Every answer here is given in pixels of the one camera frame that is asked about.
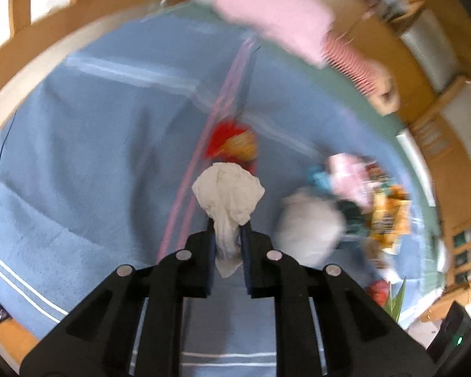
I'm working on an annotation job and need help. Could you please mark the orange snack packet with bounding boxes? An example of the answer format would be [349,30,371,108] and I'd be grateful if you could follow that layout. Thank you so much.
[369,184,411,250]

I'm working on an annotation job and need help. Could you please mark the striped plush doll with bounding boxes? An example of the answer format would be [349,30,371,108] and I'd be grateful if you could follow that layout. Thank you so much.
[322,33,401,116]

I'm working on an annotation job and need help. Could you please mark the white tissue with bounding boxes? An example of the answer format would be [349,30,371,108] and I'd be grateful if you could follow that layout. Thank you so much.
[192,162,265,277]

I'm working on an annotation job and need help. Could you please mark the wooden wall cabinets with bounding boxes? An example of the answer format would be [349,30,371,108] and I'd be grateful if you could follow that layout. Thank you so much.
[298,0,436,126]

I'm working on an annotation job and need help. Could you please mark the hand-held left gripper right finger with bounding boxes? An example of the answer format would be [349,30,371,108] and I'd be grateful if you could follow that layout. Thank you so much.
[239,222,436,377]

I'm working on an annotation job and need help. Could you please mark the pink pillow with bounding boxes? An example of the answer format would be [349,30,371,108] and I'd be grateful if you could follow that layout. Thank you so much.
[214,0,336,67]

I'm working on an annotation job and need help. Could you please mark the small red item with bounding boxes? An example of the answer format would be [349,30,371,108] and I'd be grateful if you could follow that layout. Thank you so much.
[367,279,391,307]

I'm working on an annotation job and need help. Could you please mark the pale crumpled bag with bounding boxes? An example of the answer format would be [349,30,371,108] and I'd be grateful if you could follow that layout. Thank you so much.
[275,188,346,268]

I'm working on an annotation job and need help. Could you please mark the frosted glass window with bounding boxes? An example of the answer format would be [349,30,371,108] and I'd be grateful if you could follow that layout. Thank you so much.
[400,8,467,94]

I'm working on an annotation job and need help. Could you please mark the blue plaid blanket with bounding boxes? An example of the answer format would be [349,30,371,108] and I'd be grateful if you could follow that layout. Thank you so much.
[0,2,432,377]

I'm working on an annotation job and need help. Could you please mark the green plant leaves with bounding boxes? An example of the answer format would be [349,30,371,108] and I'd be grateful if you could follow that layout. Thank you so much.
[385,277,407,323]

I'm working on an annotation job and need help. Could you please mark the wooden bed frame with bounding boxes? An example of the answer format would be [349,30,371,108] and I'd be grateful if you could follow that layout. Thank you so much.
[0,0,471,362]

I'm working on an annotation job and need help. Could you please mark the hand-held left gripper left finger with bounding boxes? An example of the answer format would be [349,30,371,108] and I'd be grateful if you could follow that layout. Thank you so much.
[19,220,215,377]

